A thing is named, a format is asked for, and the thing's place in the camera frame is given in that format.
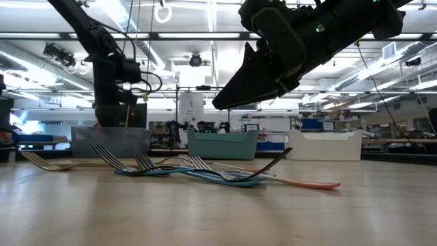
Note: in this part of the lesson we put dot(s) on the black panel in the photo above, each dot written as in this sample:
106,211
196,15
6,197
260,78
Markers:
6,112

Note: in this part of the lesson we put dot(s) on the person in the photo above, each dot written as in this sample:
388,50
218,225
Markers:
204,127

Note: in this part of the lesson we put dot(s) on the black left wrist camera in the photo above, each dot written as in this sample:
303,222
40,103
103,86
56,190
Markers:
129,71

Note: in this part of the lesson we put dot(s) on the white cylindrical machine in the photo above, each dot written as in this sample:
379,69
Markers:
191,109

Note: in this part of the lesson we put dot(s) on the teal plastic bin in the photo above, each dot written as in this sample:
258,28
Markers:
222,147

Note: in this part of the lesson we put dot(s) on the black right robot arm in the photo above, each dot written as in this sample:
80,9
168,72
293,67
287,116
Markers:
368,17

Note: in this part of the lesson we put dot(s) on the grey translucent plastic bin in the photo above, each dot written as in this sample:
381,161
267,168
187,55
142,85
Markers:
109,141

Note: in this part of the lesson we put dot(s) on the white plastic bin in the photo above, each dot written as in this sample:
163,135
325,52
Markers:
324,148

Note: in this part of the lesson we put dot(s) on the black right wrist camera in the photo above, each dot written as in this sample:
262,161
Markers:
249,12

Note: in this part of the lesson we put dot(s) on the black ceiling spotlights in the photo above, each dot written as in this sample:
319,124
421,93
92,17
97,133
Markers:
59,54

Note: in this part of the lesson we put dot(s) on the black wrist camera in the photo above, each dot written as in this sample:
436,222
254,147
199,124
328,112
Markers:
129,71
249,12

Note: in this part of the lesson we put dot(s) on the black monitor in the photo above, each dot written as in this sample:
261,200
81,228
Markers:
138,118

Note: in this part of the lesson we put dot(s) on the blue crate with white label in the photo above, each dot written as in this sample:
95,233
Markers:
244,130

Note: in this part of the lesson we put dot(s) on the black ceiling dome camera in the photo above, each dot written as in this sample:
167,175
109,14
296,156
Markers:
195,60

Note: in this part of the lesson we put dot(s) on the white ceiling vent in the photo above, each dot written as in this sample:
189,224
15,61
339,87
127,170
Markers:
389,51

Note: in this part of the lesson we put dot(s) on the blue storage bins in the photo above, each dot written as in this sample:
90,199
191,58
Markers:
309,124

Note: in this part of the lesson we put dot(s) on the black ceiling fixture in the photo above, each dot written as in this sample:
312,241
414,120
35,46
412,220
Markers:
413,62

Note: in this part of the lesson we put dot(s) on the wooden workbench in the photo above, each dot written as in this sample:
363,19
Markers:
403,140

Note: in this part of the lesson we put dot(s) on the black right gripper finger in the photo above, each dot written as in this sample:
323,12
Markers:
252,85

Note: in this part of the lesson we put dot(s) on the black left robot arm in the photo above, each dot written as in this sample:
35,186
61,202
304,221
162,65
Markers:
85,24

